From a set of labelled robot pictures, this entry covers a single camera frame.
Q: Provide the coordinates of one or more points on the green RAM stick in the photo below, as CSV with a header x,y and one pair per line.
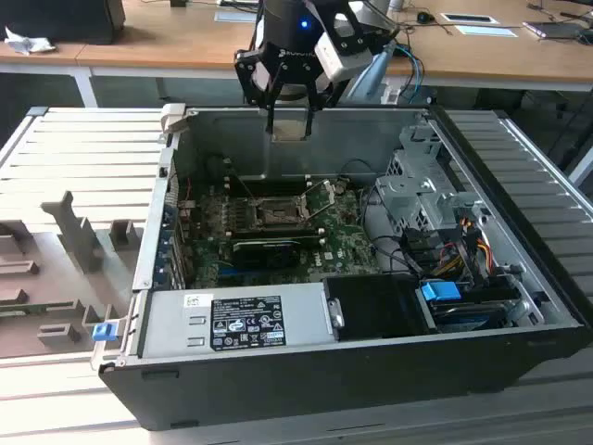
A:
x,y
37,309

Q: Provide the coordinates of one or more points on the crumpled white paper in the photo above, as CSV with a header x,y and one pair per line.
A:
x,y
28,44

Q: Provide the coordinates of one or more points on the blue case latch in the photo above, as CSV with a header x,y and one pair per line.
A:
x,y
104,332

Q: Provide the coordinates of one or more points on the black PC case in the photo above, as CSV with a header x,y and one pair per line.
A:
x,y
324,385

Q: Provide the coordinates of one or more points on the CPU socket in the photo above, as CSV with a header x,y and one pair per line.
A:
x,y
273,214

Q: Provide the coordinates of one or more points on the metal disk bay cage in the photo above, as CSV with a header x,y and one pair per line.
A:
x,y
407,194

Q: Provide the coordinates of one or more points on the black computer mouse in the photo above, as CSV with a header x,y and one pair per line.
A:
x,y
424,17

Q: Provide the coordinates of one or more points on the gray parts rack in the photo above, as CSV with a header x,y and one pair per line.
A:
x,y
60,278

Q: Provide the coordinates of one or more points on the black graphics card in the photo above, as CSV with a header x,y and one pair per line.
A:
x,y
264,257

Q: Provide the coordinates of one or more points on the black box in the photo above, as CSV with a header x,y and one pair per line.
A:
x,y
60,21

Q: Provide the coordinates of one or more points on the white framed desk hatch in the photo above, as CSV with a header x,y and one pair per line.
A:
x,y
486,31
229,16
468,18

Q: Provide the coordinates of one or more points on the silver CPU plate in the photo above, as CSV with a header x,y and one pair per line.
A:
x,y
289,131

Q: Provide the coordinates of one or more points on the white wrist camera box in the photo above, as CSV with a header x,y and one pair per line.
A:
x,y
343,55

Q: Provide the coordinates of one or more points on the silver power supply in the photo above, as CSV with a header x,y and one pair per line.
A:
x,y
176,324

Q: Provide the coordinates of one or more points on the gray laptop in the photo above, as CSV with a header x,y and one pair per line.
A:
x,y
556,30

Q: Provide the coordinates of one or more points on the blue disk carrier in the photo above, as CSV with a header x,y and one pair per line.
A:
x,y
440,292

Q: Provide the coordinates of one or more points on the green motherboard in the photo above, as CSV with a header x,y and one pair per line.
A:
x,y
343,241

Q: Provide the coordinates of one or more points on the black RAM slot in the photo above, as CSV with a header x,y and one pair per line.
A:
x,y
261,184
278,227
261,188
278,232
261,180
261,192

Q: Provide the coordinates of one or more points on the round coin battery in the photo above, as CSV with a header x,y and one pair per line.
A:
x,y
342,185

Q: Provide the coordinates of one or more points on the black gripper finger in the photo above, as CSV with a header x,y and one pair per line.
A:
x,y
248,79
329,95

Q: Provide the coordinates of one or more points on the wooden desk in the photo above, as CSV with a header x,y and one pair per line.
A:
x,y
185,41
65,54

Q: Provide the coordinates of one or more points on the beige plastic case latch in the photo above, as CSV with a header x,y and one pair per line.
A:
x,y
171,116

